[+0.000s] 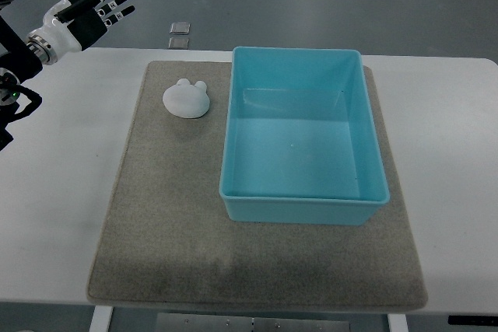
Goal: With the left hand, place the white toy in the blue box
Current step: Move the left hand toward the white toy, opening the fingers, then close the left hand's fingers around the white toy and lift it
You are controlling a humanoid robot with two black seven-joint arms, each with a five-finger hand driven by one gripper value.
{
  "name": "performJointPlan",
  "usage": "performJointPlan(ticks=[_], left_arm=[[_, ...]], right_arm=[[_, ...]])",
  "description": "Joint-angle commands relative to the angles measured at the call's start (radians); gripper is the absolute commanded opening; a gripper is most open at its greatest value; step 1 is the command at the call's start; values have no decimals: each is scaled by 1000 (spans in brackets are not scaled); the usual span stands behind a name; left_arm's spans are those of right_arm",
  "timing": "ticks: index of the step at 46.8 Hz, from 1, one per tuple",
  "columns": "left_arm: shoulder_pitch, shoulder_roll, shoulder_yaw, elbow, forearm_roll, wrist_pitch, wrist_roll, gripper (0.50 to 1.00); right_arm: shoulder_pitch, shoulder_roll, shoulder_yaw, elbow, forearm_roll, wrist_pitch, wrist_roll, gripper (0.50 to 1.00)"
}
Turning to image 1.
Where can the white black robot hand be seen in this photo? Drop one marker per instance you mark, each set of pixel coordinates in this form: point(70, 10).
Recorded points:
point(75, 25)

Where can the white plush toy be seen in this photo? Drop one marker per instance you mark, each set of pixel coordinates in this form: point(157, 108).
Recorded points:
point(186, 100)

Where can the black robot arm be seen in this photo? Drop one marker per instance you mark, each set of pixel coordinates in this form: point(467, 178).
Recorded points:
point(18, 64)

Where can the light blue plastic box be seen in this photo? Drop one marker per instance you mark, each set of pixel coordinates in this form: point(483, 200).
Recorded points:
point(301, 142)

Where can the upper metal floor plate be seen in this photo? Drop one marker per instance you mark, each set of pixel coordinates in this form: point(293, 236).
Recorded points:
point(180, 28)

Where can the metal floor plate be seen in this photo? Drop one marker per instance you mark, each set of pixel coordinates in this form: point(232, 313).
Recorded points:
point(179, 43)
point(180, 28)

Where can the lower metal floor plate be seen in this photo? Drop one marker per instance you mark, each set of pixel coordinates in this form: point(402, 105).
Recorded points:
point(179, 43)

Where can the beige felt mat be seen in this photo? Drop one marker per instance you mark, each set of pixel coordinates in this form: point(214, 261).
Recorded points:
point(168, 242)

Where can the white table leg left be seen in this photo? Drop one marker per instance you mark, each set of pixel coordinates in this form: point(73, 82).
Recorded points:
point(102, 316)

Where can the white table leg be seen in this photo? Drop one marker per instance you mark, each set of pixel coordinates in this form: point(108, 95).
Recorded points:
point(102, 316)
point(397, 323)

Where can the white table leg right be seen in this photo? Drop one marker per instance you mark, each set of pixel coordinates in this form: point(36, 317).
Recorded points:
point(397, 323)

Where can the black table control panel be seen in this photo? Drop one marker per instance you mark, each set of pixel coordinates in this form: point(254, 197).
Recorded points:
point(470, 320)

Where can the grey metal base plate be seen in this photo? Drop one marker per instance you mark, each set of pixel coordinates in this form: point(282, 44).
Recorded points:
point(197, 322)

